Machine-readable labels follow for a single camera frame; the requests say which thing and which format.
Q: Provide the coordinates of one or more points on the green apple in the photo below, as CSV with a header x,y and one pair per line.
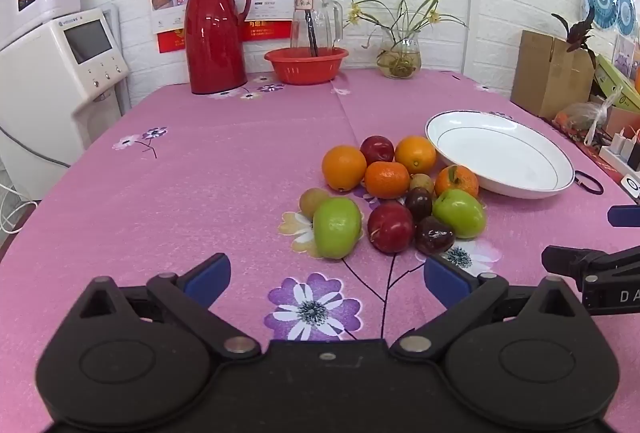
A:
x,y
459,213
337,228

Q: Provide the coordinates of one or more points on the red plastic basin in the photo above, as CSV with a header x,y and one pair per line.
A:
x,y
305,70

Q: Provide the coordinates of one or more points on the medium blue patterned fan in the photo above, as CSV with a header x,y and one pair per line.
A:
x,y
626,13

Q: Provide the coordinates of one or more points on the cardboard box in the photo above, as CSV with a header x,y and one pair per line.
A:
x,y
545,73

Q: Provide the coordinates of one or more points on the orange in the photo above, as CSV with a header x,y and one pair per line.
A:
x,y
344,168
415,155

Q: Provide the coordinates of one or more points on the tangerine with green leaf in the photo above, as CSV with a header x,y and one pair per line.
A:
x,y
457,183

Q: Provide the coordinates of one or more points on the black stirrer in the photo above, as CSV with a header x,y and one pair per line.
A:
x,y
311,30

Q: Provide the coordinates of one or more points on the white power strip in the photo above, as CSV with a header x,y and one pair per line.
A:
x,y
615,160

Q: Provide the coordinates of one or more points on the white charger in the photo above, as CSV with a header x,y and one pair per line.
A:
x,y
621,143

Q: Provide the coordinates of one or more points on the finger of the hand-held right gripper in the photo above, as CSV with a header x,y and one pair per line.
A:
x,y
625,216
562,260

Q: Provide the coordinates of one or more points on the red thermos jug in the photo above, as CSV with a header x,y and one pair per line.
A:
x,y
215,38

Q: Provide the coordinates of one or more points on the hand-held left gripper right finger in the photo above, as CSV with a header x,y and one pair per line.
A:
x,y
444,280

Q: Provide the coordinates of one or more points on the dark purple plum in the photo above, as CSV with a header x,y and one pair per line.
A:
x,y
418,204
434,235

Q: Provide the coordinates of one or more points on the white round device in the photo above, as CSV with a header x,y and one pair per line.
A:
x,y
631,187

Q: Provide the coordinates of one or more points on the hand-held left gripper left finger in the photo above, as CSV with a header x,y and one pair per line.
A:
x,y
210,277

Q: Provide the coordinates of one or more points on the red apple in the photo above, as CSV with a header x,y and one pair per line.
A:
x,y
391,228

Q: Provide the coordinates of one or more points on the glass pitcher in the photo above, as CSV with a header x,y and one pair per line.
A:
x,y
327,20

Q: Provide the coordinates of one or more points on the yellow flower plant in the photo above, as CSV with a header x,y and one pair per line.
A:
x,y
400,5

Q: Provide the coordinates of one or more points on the dark red plum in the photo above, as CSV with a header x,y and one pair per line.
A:
x,y
377,149

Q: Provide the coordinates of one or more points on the pink box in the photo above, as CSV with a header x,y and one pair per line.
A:
x,y
625,118

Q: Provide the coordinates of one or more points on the pink floral tablecloth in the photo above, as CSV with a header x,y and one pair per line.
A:
x,y
200,193

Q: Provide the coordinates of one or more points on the white plate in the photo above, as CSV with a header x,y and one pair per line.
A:
x,y
500,155

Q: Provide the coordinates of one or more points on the glass vase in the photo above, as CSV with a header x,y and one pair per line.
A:
x,y
399,58

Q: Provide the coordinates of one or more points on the green box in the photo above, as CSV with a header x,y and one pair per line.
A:
x,y
612,83

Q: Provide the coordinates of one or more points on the white dispenser with screen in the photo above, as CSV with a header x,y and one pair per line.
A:
x,y
45,88

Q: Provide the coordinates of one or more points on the purple leaf plant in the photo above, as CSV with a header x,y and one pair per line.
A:
x,y
580,33

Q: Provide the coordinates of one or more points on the small brown round fruit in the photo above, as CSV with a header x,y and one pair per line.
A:
x,y
422,183
313,202

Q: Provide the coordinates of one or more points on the clear plastic bag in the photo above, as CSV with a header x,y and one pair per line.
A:
x,y
580,115

